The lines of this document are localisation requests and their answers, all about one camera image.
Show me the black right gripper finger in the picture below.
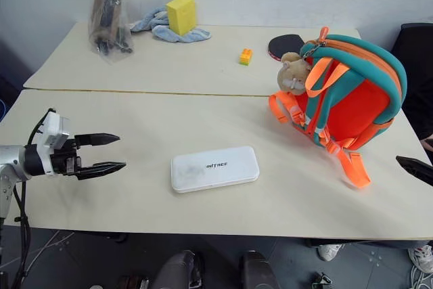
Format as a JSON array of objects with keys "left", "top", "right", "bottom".
[{"left": 395, "top": 155, "right": 433, "bottom": 187}]

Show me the orange and teal backpack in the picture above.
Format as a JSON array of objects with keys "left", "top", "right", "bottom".
[{"left": 268, "top": 26, "right": 408, "bottom": 190}]

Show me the yellow sponge block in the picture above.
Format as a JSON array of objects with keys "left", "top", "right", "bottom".
[{"left": 165, "top": 0, "right": 198, "bottom": 37}]

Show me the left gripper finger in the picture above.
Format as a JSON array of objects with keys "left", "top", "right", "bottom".
[
  {"left": 74, "top": 131, "right": 121, "bottom": 148},
  {"left": 75, "top": 160, "right": 127, "bottom": 181}
]

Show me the white sneaker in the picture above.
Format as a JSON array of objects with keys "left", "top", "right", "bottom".
[
  {"left": 407, "top": 244, "right": 433, "bottom": 275},
  {"left": 317, "top": 243, "right": 345, "bottom": 263}
]

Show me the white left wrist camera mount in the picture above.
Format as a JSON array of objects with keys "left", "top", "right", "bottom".
[{"left": 35, "top": 110, "right": 71, "bottom": 177}]

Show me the light blue towel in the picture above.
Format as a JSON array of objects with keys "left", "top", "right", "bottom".
[{"left": 129, "top": 7, "right": 212, "bottom": 44}]

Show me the brown teddy bear keychain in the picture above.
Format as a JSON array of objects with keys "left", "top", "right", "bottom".
[{"left": 277, "top": 51, "right": 313, "bottom": 95}]

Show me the white floor cable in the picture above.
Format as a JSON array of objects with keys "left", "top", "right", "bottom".
[{"left": 0, "top": 230, "right": 76, "bottom": 271}]

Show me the stacked toy brick block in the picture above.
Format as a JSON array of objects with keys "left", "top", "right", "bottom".
[{"left": 239, "top": 48, "right": 254, "bottom": 66}]

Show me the white rectangular case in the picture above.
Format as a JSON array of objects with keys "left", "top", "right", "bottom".
[{"left": 170, "top": 145, "right": 261, "bottom": 194}]

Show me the dark rounded shape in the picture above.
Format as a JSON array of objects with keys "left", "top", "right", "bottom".
[{"left": 158, "top": 250, "right": 205, "bottom": 289}]

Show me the clear plastic bag of tools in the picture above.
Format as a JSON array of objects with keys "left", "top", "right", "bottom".
[{"left": 87, "top": 0, "right": 135, "bottom": 66}]

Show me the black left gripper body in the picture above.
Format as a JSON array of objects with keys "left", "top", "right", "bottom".
[{"left": 49, "top": 135, "right": 85, "bottom": 177}]

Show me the black chair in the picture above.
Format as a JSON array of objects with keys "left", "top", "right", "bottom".
[{"left": 391, "top": 22, "right": 433, "bottom": 141}]

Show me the black table tennis paddle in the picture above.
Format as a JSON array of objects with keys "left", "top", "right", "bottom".
[{"left": 267, "top": 33, "right": 306, "bottom": 62}]

